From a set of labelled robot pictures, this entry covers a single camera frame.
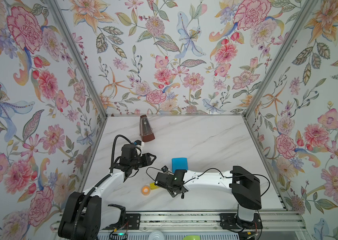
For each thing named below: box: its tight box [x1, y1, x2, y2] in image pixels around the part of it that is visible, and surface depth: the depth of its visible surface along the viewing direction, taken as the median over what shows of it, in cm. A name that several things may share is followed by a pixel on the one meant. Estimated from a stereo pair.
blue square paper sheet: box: [171, 157, 188, 174], surface depth 97 cm
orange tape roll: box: [141, 185, 151, 196], surface depth 85 cm
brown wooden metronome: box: [139, 114, 156, 143], surface depth 103 cm
